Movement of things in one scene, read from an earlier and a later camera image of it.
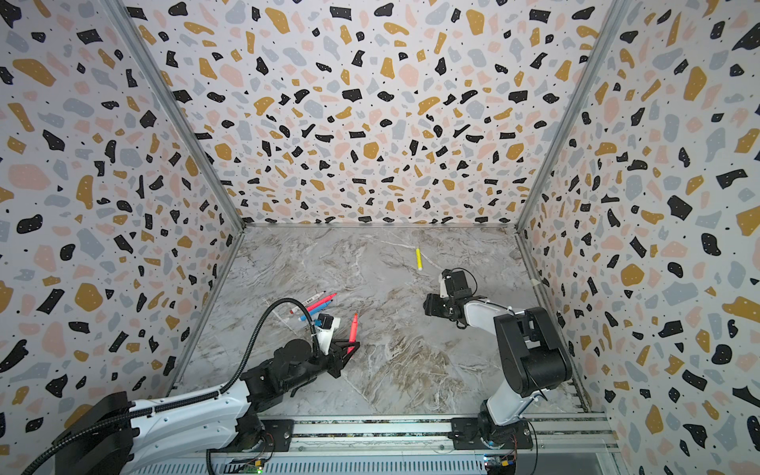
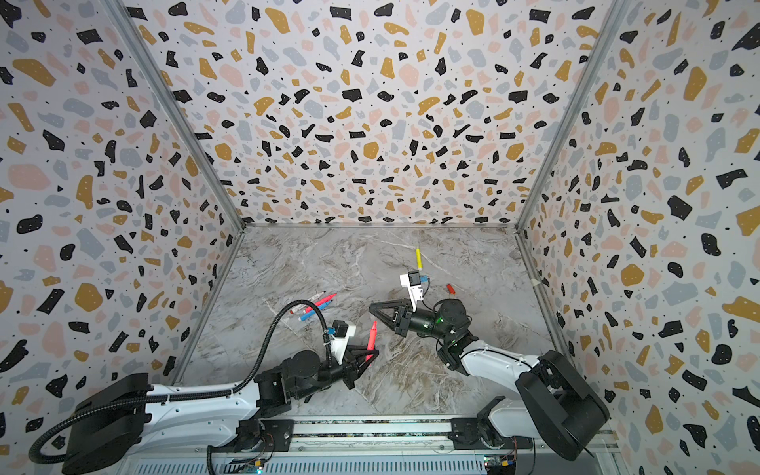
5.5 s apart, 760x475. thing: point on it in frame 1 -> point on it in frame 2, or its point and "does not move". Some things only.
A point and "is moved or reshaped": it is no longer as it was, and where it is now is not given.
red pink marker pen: (321, 301) does not move
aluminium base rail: (417, 445) does not move
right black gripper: (439, 305) -> (401, 320)
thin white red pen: (306, 303) does not move
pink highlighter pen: (353, 332) is moved or reshaped
